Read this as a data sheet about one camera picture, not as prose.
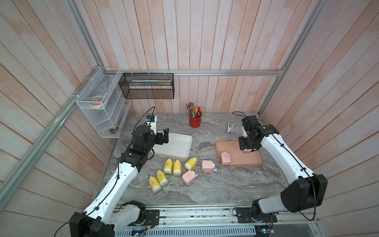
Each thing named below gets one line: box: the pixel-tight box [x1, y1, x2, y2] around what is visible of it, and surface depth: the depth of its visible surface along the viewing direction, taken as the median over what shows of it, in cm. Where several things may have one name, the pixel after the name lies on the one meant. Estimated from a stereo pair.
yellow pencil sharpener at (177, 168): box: [173, 158, 182, 177], surface depth 85 cm
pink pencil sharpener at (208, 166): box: [201, 159, 218, 174], surface depth 87 cm
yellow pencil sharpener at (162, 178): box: [156, 169, 169, 187], surface depth 81 cm
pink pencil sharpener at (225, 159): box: [220, 151, 231, 166], surface depth 89 cm
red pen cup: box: [189, 115, 202, 129], surface depth 109 cm
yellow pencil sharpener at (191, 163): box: [184, 157, 198, 171], surface depth 87 cm
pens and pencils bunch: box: [185, 101, 204, 119], surface depth 105 cm
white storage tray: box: [152, 130, 193, 159], surface depth 102 cm
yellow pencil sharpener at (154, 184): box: [149, 175, 162, 194], surface depth 79 cm
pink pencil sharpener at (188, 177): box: [181, 169, 199, 187], surface depth 82 cm
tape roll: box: [88, 94, 104, 108], surface depth 75 cm
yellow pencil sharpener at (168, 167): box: [163, 158, 173, 175], surface depth 85 cm
